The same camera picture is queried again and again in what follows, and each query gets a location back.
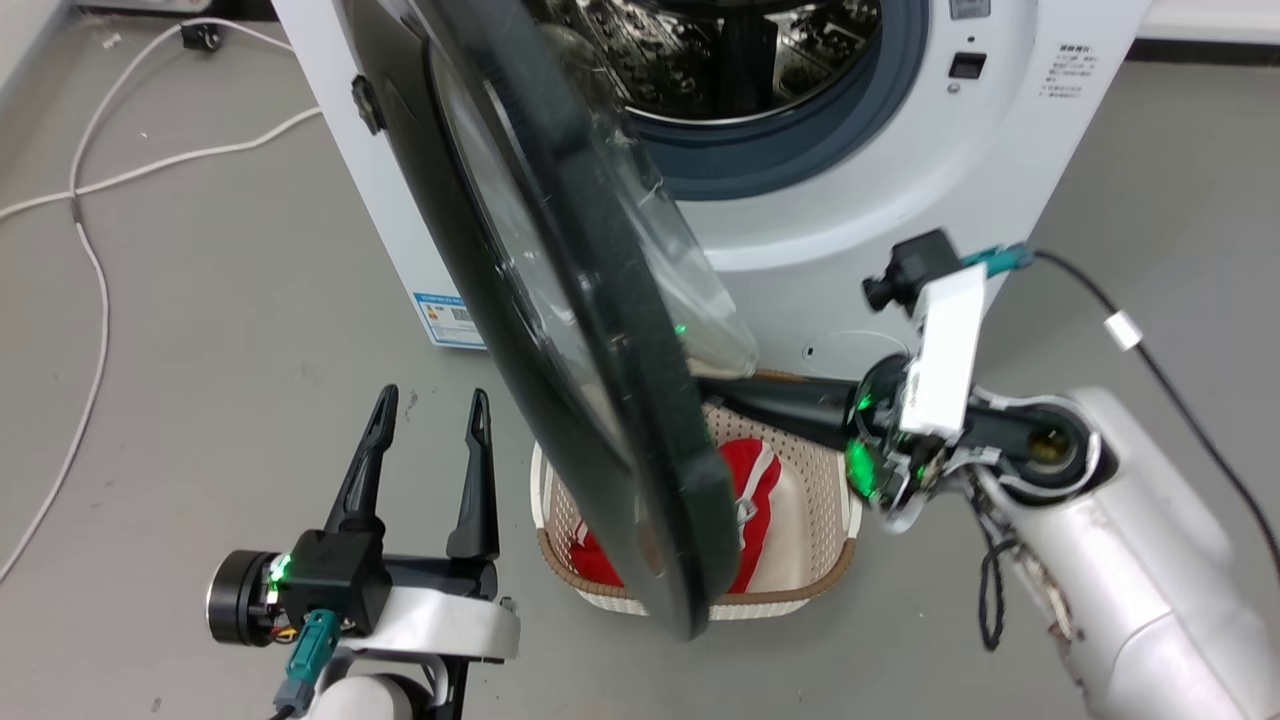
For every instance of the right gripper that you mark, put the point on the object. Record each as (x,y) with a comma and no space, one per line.
(880,470)

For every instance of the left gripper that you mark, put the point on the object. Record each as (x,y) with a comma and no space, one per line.
(240,600)

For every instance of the black round washing machine door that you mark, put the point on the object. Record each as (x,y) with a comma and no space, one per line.
(560,330)

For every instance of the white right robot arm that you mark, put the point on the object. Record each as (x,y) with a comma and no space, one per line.
(1130,560)

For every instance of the white front-load washing machine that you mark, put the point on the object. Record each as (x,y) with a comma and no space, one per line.
(880,190)

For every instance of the grey rubber door gasket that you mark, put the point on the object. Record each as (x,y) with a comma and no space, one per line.
(800,135)

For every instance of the steel washing machine drum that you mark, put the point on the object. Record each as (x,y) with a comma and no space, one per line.
(700,60)

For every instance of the red garment with white trim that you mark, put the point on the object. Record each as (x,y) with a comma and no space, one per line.
(748,480)

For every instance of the beige brown-rimmed laundry basket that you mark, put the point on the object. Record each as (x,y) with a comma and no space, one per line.
(820,520)

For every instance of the white cloth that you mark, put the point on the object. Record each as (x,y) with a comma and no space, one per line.
(790,530)

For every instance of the blue white energy label sticker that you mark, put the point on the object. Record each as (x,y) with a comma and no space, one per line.
(448,318)

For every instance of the small black plug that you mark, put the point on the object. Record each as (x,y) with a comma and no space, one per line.
(203,37)

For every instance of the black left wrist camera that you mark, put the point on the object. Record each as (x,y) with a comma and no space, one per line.
(335,580)

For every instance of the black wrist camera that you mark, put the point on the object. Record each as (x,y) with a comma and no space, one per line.
(335,580)
(915,270)

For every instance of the white right camera bracket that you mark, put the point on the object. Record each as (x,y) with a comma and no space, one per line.
(945,350)

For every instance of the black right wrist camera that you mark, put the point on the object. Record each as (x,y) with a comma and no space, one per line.
(915,270)

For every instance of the teal left camera connector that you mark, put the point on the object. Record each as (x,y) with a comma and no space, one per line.
(310,655)

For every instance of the teal camera connector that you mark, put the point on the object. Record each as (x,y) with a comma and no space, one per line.
(310,655)
(1000,259)

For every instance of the teal right camera connector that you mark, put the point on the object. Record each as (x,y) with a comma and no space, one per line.
(1000,259)

